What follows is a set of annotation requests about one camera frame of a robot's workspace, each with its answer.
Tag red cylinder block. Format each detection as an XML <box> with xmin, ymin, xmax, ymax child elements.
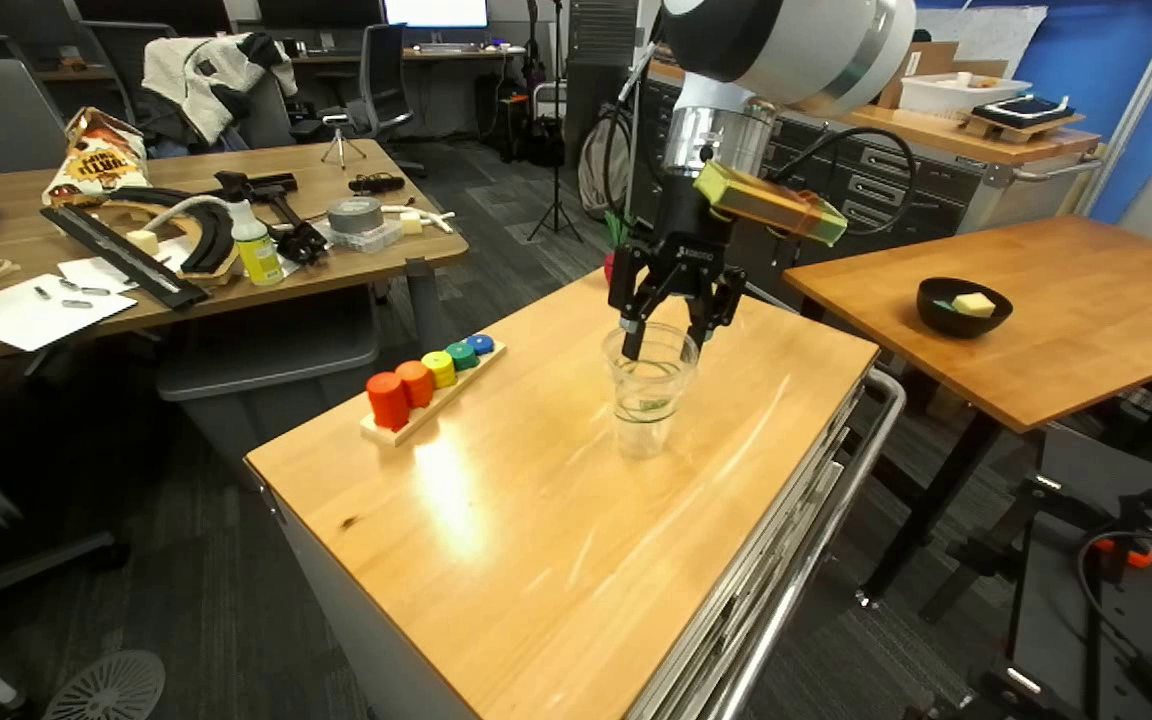
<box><xmin>365</xmin><ymin>369</ymin><xmax>417</xmax><ymax>435</ymax></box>

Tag small black flat object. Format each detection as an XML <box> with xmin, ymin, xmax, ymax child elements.
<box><xmin>345</xmin><ymin>172</ymin><xmax>412</xmax><ymax>199</ymax></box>

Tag black office chair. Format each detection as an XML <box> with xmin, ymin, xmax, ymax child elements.
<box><xmin>351</xmin><ymin>16</ymin><xmax>423</xmax><ymax>140</ymax></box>

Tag small white parts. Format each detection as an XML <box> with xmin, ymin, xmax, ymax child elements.
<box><xmin>379</xmin><ymin>195</ymin><xmax>465</xmax><ymax>241</ymax></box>

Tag wooden table black legs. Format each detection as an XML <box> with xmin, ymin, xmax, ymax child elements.
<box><xmin>781</xmin><ymin>215</ymin><xmax>1152</xmax><ymax>612</ymax></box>

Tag white plastic bin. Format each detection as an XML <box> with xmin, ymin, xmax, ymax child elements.
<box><xmin>899</xmin><ymin>74</ymin><xmax>1037</xmax><ymax>130</ymax></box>

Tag white curved tube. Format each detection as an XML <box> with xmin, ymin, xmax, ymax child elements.
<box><xmin>126</xmin><ymin>194</ymin><xmax>241</xmax><ymax>258</ymax></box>

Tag black corrugated hose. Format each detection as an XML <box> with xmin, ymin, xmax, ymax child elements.
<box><xmin>176</xmin><ymin>195</ymin><xmax>241</xmax><ymax>281</ymax></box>

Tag black handheld tool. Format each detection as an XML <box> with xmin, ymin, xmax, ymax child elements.
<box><xmin>211</xmin><ymin>169</ymin><xmax>303</xmax><ymax>228</ymax></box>

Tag wooden office desk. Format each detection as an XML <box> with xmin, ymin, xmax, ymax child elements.
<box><xmin>0</xmin><ymin>137</ymin><xmax>473</xmax><ymax>369</ymax></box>

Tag yellow food piece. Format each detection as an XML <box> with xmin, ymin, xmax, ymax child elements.
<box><xmin>948</xmin><ymin>287</ymin><xmax>1000</xmax><ymax>324</ymax></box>

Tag long black bar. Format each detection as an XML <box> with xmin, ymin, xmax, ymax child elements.
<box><xmin>36</xmin><ymin>199</ymin><xmax>211</xmax><ymax>316</ymax></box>

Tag grey tape roll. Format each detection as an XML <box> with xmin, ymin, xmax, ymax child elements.
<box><xmin>322</xmin><ymin>194</ymin><xmax>387</xmax><ymax>251</ymax></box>

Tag snack chip bag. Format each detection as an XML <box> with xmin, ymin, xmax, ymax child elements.
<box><xmin>36</xmin><ymin>105</ymin><xmax>157</xmax><ymax>214</ymax></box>

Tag clear bottle yellow liquid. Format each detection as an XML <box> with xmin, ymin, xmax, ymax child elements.
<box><xmin>226</xmin><ymin>195</ymin><xmax>291</xmax><ymax>287</ymax></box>

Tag cardboard piece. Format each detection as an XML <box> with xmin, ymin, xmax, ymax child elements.
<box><xmin>909</xmin><ymin>37</ymin><xmax>962</xmax><ymax>87</ymax></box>

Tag metal cart handle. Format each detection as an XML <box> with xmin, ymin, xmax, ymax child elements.
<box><xmin>706</xmin><ymin>363</ymin><xmax>910</xmax><ymax>720</ymax></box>

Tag grey cart cabinet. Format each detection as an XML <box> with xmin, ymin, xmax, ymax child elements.
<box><xmin>251</xmin><ymin>376</ymin><xmax>871</xmax><ymax>720</ymax></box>

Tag white board panel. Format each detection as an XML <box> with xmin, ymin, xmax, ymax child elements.
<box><xmin>915</xmin><ymin>0</ymin><xmax>1052</xmax><ymax>80</ymax></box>

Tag black tripod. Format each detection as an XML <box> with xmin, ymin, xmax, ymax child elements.
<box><xmin>522</xmin><ymin>0</ymin><xmax>597</xmax><ymax>250</ymax></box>

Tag black equipment stand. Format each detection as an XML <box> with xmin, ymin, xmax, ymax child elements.
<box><xmin>909</xmin><ymin>419</ymin><xmax>1152</xmax><ymax>720</ymax></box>

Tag yellow green wrist camera box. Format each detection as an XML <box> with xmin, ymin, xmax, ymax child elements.
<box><xmin>691</xmin><ymin>157</ymin><xmax>856</xmax><ymax>251</ymax></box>

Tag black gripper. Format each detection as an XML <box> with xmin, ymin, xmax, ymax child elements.
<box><xmin>604</xmin><ymin>172</ymin><xmax>746</xmax><ymax>363</ymax></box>

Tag grey drawer cabinet wooden top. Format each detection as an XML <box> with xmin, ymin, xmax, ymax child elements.
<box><xmin>649</xmin><ymin>96</ymin><xmax>1105</xmax><ymax>291</ymax></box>

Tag white black jacket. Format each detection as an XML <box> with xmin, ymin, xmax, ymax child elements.
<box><xmin>136</xmin><ymin>29</ymin><xmax>303</xmax><ymax>148</ymax></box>

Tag wooden block tray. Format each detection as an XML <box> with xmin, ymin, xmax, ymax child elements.
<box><xmin>357</xmin><ymin>336</ymin><xmax>507</xmax><ymax>453</ymax></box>

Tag grey round floor fan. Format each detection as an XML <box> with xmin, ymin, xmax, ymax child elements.
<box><xmin>41</xmin><ymin>647</ymin><xmax>169</xmax><ymax>720</ymax></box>

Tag orange black connector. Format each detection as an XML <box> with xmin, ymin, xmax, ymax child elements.
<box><xmin>1089</xmin><ymin>534</ymin><xmax>1152</xmax><ymax>582</ymax></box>

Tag black clamp object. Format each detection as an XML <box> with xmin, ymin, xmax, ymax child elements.
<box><xmin>270</xmin><ymin>215</ymin><xmax>336</xmax><ymax>268</ymax></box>

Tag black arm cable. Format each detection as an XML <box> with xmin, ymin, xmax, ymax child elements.
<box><xmin>769</xmin><ymin>120</ymin><xmax>925</xmax><ymax>235</ymax></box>

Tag orange cylinder block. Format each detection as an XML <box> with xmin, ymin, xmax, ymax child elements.
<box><xmin>392</xmin><ymin>355</ymin><xmax>438</xmax><ymax>414</ymax></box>

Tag stacked tablet and tray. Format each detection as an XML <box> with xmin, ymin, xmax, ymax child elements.
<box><xmin>959</xmin><ymin>91</ymin><xmax>1083</xmax><ymax>148</ymax></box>

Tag black bowl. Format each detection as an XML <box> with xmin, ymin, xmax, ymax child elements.
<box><xmin>910</xmin><ymin>273</ymin><xmax>1017</xmax><ymax>342</ymax></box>

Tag white paper sheet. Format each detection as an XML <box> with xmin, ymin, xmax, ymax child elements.
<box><xmin>0</xmin><ymin>273</ymin><xmax>138</xmax><ymax>355</ymax></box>

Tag yellow cylinder block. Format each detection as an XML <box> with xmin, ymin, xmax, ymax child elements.
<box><xmin>417</xmin><ymin>348</ymin><xmax>461</xmax><ymax>391</ymax></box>

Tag grey bench seat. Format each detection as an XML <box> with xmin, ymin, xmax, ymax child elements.
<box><xmin>151</xmin><ymin>285</ymin><xmax>383</xmax><ymax>407</ymax></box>

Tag small white paper note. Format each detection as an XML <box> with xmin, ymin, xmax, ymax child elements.
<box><xmin>52</xmin><ymin>258</ymin><xmax>138</xmax><ymax>299</ymax></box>

